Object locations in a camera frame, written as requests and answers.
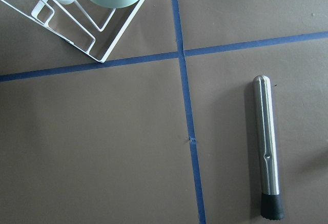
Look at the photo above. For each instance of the steel muddler black tip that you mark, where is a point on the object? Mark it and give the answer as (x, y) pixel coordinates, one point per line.
(271, 201)

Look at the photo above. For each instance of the white wire cup rack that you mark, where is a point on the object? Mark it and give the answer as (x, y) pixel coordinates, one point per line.
(92, 29)

